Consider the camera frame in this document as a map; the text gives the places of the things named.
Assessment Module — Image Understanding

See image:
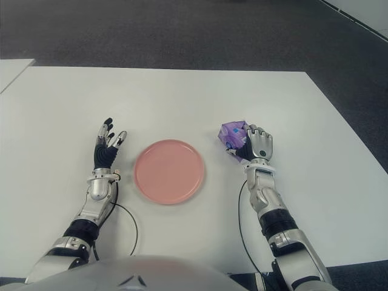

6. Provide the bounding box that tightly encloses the pink round plate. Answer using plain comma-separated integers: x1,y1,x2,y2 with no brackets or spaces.
133,139,208,206

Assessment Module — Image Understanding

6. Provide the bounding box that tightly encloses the silver robot torso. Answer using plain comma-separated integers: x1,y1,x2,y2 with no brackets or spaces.
0,255,233,291

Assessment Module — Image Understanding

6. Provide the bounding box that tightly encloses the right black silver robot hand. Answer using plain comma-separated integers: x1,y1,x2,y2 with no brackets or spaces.
226,124,274,163

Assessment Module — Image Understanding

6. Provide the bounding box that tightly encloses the purple tissue paper pack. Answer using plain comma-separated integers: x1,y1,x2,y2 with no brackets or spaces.
218,120,251,164

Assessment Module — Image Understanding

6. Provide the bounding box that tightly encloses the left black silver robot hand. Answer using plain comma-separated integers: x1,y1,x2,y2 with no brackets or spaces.
93,117,128,170

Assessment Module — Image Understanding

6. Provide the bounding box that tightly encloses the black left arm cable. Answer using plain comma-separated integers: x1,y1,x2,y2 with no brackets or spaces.
92,178,139,261

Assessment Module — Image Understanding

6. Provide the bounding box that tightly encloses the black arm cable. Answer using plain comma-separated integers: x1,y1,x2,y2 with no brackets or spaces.
238,180,261,275
92,178,139,261

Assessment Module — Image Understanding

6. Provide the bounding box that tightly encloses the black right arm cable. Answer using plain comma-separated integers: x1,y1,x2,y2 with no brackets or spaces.
238,180,261,275

